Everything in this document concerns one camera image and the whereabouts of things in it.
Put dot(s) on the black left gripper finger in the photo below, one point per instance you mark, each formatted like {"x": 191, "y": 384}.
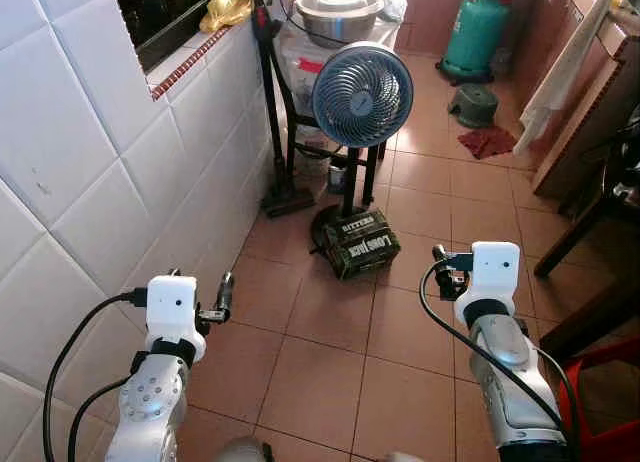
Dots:
{"x": 225, "y": 294}

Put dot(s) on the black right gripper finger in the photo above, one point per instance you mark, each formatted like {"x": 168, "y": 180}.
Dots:
{"x": 439, "y": 253}

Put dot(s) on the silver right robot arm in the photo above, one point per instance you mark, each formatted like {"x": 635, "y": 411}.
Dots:
{"x": 505, "y": 367}

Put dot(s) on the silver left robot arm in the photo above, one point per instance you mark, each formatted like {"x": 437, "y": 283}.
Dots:
{"x": 150, "y": 402}

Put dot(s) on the dark green printed carton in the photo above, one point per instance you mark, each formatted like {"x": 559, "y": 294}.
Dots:
{"x": 362, "y": 244}

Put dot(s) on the red floor rag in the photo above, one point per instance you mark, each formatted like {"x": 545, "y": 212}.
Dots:
{"x": 487, "y": 142}

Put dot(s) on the dark wooden table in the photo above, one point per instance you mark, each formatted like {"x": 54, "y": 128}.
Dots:
{"x": 600, "y": 232}

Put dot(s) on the small green plastic stool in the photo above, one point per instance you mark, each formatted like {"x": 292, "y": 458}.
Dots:
{"x": 473, "y": 104}

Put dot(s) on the black stick vacuum cleaner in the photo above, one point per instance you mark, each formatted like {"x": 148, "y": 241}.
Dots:
{"x": 275, "y": 132}

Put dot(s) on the grey round standing fan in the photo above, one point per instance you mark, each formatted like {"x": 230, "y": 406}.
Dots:
{"x": 362, "y": 94}

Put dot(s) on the red plastic chair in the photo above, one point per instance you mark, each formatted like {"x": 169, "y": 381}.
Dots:
{"x": 605, "y": 412}

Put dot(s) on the brown wooden cabinet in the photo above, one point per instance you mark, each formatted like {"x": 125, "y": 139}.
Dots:
{"x": 590, "y": 112}

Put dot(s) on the green gas cylinder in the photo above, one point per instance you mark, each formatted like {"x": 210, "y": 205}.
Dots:
{"x": 475, "y": 32}

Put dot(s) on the white hanging towel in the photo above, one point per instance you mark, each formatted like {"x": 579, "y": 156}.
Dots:
{"x": 565, "y": 67}

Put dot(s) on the white plastic storage box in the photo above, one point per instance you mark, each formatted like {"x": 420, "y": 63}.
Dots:
{"x": 300, "y": 67}

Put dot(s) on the steel pot with lid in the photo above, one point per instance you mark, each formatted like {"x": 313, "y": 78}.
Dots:
{"x": 340, "y": 10}

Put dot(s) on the yellow cloth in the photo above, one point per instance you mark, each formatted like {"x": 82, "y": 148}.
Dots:
{"x": 227, "y": 7}

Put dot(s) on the black gas stove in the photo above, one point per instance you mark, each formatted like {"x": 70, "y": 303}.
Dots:
{"x": 160, "y": 12}

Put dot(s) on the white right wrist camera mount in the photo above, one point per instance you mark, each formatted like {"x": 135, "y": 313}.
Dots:
{"x": 492, "y": 272}

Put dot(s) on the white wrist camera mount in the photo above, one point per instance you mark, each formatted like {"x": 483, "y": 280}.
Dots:
{"x": 492, "y": 272}
{"x": 170, "y": 307}

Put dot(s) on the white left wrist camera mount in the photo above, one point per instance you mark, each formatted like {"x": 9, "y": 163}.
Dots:
{"x": 170, "y": 307}

